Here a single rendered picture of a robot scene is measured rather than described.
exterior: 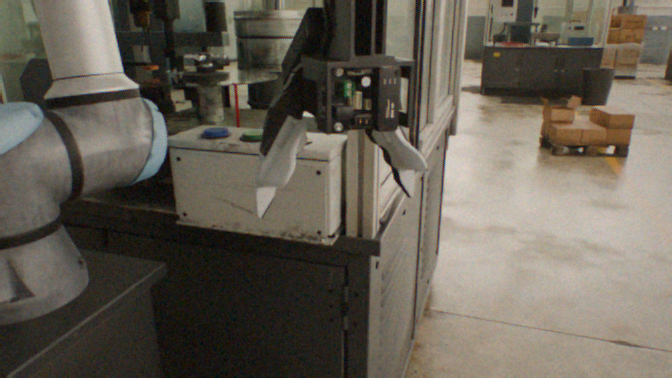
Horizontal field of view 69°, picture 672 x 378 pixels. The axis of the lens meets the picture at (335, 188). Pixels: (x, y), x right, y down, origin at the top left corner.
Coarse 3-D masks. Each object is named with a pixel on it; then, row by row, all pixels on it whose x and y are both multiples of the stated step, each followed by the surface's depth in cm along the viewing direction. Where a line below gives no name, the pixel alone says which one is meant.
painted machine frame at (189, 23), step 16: (112, 0) 171; (192, 0) 182; (128, 16) 171; (192, 16) 183; (208, 16) 130; (224, 16) 131; (128, 32) 140; (160, 32) 137; (176, 32) 135; (192, 32) 134; (208, 32) 132; (224, 32) 132; (128, 48) 176; (144, 48) 170; (160, 48) 172; (192, 48) 185; (160, 64) 174
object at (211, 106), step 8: (200, 88) 112; (208, 88) 112; (216, 88) 113; (200, 96) 113; (208, 96) 112; (216, 96) 113; (200, 104) 113; (208, 104) 113; (216, 104) 114; (200, 112) 114; (208, 112) 114; (216, 112) 114; (208, 120) 114
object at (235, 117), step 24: (144, 0) 112; (144, 24) 114; (24, 72) 107; (48, 72) 105; (24, 96) 109; (144, 96) 119; (168, 96) 126; (168, 120) 115; (192, 120) 115; (216, 120) 115; (240, 120) 115; (264, 120) 115; (168, 168) 106
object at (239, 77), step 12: (168, 72) 123; (240, 72) 123; (252, 72) 123; (264, 72) 123; (144, 84) 101; (156, 84) 100; (168, 84) 100; (180, 84) 100; (192, 84) 100; (204, 84) 100; (216, 84) 100; (228, 84) 100; (240, 84) 102
